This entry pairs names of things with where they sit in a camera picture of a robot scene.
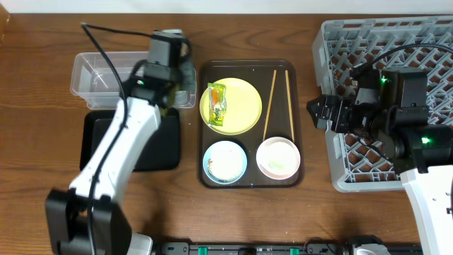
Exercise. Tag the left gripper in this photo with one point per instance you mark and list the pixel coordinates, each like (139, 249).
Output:
(187, 76)

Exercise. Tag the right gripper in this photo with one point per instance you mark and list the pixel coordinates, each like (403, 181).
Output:
(345, 104)

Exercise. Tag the green snack wrapper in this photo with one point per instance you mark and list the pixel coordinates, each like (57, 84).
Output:
(218, 103)

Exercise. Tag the light blue bowl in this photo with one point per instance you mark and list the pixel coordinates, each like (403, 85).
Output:
(224, 145)

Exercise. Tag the rice and food scraps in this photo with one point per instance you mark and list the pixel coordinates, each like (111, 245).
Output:
(225, 165)

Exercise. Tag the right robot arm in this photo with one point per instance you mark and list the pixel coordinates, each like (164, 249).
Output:
(390, 107)

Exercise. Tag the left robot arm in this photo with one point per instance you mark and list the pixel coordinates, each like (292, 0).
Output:
(87, 218)

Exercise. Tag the grey dishwasher rack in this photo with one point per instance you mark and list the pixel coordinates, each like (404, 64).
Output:
(342, 44)

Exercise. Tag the clear plastic waste bin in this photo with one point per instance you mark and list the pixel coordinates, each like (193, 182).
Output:
(93, 80)

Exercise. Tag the black waste tray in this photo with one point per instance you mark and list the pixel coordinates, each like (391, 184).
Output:
(162, 151)

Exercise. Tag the dark brown serving tray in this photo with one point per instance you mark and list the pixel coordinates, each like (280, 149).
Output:
(259, 73)

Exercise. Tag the yellow plate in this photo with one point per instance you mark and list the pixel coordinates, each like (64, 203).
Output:
(243, 104)

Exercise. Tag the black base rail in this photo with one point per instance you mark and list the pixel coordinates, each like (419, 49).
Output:
(182, 248)

